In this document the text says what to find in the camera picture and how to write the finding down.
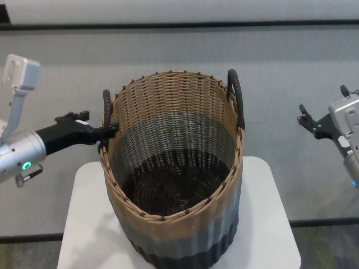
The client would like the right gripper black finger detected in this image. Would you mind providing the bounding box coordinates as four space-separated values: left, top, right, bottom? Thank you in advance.
297 104 319 135
339 85 359 99

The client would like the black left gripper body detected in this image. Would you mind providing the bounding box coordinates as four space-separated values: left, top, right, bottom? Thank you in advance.
35 113 98 157

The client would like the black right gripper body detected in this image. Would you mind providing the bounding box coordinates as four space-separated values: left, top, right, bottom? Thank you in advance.
313 113 351 155

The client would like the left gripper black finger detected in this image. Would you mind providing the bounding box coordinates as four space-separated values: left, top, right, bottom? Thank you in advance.
66 110 91 122
92 122 121 141

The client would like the tan grey black woven basket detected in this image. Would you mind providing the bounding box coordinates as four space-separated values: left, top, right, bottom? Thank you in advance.
96 68 246 266

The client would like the white rounded table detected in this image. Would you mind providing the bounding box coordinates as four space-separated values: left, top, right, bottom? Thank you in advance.
57 156 302 269

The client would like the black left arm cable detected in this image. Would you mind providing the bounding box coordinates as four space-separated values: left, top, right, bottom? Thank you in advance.
15 164 45 188

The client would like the black wall rail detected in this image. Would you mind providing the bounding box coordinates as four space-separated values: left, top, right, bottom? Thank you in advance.
0 21 359 32

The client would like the dark vertical wall post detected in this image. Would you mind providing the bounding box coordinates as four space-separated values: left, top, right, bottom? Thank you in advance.
0 0 11 25

